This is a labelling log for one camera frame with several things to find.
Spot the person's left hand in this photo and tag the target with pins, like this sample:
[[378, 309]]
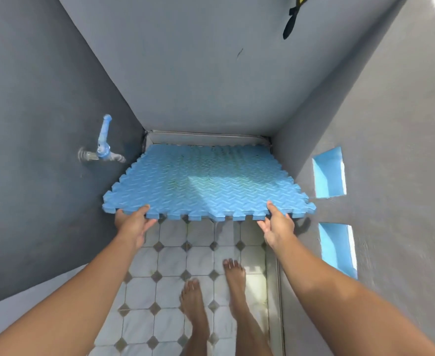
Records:
[[131, 225]]

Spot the person's right hand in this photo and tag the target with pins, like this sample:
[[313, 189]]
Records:
[[279, 228]]

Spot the person's right thumb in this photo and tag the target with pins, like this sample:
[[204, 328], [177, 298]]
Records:
[[273, 209]]

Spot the person's left thumb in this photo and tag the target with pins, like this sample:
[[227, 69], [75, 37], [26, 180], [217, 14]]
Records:
[[143, 209]]

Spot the blue foam puzzle mat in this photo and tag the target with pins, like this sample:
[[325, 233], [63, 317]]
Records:
[[206, 181]]

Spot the person's left forearm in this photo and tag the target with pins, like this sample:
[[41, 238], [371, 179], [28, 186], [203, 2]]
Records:
[[60, 304]]

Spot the person's right forearm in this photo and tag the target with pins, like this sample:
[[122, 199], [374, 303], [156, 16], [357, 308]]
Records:
[[350, 304]]

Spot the blue water tap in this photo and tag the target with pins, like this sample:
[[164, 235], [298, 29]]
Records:
[[102, 146]]

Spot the person's right foot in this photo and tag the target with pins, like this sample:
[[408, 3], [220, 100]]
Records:
[[241, 300]]

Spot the person's foot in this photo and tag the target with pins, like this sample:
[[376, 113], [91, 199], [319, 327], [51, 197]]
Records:
[[241, 300], [195, 311]]

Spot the person's left foot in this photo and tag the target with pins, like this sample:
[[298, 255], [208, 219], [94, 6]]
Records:
[[195, 311]]

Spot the black and yellow hanging object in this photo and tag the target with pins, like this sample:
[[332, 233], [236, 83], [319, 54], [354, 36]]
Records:
[[293, 14]]

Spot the blue wall vent opening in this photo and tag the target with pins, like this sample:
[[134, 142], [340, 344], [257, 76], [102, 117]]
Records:
[[337, 250], [329, 174]]

